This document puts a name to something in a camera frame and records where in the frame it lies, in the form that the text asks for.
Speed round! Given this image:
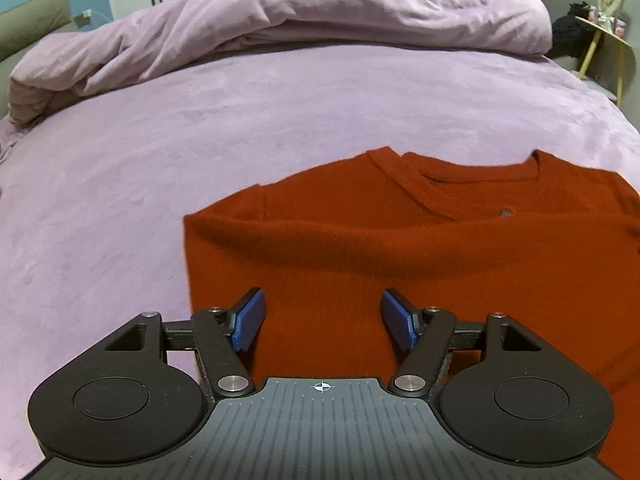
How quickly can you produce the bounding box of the rust red knit cardigan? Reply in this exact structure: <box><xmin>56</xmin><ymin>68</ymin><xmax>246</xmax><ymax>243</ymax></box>
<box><xmin>183</xmin><ymin>148</ymin><xmax>639</xmax><ymax>479</ymax></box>

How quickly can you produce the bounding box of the black clothes pile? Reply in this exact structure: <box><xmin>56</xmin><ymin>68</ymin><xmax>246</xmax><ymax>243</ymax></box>
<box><xmin>547</xmin><ymin>2</ymin><xmax>594</xmax><ymax>58</ymax></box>

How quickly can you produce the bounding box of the lilac bed sheet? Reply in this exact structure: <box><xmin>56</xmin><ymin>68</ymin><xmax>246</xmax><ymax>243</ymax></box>
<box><xmin>1</xmin><ymin>44</ymin><xmax>639</xmax><ymax>479</ymax></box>

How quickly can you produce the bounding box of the lilac rumpled duvet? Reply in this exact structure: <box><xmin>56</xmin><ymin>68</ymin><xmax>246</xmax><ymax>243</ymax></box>
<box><xmin>8</xmin><ymin>0</ymin><xmax>552</xmax><ymax>128</ymax></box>

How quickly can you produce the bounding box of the yellow legged side table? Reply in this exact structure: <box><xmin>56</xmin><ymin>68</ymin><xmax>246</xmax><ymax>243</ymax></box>
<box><xmin>575</xmin><ymin>18</ymin><xmax>634</xmax><ymax>108</ymax></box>

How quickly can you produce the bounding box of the olive green headboard cushion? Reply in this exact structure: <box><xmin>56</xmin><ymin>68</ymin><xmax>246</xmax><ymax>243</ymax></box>
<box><xmin>0</xmin><ymin>0</ymin><xmax>79</xmax><ymax>61</ymax></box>

